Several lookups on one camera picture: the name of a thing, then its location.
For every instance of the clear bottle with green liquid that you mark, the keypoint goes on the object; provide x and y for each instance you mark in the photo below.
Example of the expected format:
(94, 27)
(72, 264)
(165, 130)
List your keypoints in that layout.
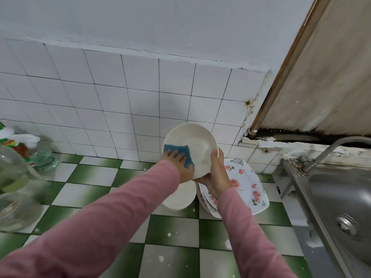
(43, 158)

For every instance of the person's right hand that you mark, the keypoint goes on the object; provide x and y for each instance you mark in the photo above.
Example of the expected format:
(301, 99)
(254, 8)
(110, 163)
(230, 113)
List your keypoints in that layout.
(217, 179)

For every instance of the large clear plastic bottle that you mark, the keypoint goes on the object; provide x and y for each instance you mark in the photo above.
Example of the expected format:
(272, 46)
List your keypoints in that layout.
(17, 199)

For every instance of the green checkered tile countertop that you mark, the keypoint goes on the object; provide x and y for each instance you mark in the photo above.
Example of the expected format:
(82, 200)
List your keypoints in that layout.
(87, 176)

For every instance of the stack of floral plates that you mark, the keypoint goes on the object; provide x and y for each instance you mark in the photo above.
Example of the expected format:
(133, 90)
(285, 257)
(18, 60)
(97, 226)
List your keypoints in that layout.
(246, 185)

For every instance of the blue cleaning cloth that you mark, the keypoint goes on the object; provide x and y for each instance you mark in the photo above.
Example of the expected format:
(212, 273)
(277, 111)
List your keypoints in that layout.
(177, 150)

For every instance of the person's left hand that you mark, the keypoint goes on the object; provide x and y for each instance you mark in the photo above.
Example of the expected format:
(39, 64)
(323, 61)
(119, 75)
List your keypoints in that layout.
(177, 166)

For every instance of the person's left forearm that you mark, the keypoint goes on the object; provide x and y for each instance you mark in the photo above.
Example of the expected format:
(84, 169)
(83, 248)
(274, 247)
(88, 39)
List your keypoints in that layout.
(81, 228)

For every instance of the stainless steel sink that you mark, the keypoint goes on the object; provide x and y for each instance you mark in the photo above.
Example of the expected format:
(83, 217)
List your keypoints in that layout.
(342, 211)

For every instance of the person's right forearm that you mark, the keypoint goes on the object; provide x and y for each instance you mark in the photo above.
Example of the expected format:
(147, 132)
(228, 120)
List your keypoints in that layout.
(255, 240)

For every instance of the weathered wooden board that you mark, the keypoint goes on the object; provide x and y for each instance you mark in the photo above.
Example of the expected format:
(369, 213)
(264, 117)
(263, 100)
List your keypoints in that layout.
(324, 60)

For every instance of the chrome faucet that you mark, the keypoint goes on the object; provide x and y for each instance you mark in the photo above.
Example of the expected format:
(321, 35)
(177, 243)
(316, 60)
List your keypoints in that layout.
(330, 148)

